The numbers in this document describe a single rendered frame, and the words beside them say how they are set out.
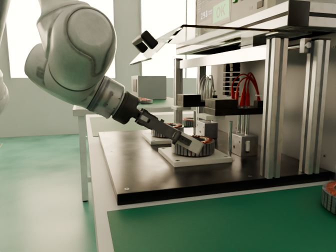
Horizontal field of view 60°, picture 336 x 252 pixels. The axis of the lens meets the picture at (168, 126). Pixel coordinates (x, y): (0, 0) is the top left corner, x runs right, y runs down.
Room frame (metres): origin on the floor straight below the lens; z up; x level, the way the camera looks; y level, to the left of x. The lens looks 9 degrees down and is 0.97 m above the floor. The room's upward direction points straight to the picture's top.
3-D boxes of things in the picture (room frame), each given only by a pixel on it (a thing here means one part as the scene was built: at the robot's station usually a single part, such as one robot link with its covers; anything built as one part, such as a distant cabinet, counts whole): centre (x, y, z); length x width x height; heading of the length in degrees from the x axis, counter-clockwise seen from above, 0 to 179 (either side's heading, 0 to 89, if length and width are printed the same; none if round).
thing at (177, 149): (0.74, -0.07, 0.80); 0.11 x 0.11 x 0.04
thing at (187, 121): (1.38, -0.12, 0.77); 0.11 x 0.11 x 0.04
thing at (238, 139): (0.78, -0.20, 0.80); 0.08 x 0.05 x 0.06; 16
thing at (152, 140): (0.98, 0.00, 0.78); 0.15 x 0.15 x 0.01; 16
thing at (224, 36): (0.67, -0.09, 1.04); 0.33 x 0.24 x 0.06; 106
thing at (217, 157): (0.74, -0.07, 0.78); 0.15 x 0.15 x 0.01; 16
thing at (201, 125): (1.02, -0.14, 0.80); 0.08 x 0.05 x 0.06; 16
